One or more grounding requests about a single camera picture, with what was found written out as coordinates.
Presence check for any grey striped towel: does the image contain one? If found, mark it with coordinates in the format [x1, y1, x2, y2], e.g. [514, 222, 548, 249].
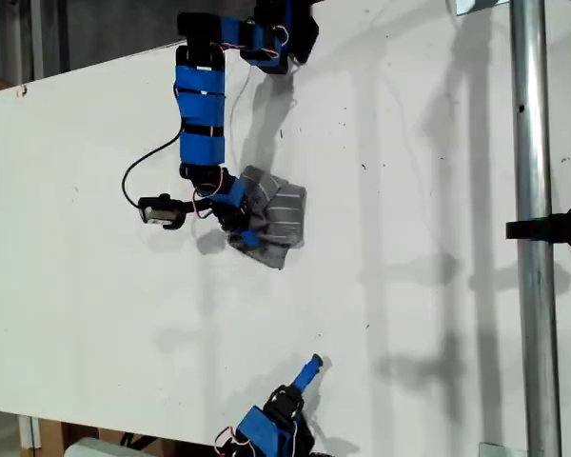
[224, 165, 308, 272]

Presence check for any brown cardboard under table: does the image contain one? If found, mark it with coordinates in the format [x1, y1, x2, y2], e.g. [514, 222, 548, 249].
[37, 418, 220, 457]

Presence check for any white table leg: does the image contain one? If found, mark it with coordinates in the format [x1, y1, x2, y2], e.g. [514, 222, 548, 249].
[17, 413, 42, 451]

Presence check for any black clamp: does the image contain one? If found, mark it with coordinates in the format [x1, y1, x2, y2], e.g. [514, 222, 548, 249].
[505, 201, 571, 252]

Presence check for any black arm camera stalk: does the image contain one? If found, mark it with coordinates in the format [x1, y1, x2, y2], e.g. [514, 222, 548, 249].
[180, 199, 216, 216]

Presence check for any red white arm wire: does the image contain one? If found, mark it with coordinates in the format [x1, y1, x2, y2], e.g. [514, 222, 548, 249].
[213, 426, 256, 451]
[192, 168, 226, 218]

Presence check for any black arm camera box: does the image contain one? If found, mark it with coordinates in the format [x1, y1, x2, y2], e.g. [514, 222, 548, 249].
[137, 193, 187, 231]

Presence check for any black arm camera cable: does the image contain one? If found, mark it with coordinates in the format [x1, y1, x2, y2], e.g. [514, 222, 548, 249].
[121, 128, 182, 209]

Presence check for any steel post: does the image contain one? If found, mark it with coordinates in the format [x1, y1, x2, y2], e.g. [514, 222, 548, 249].
[507, 0, 563, 457]

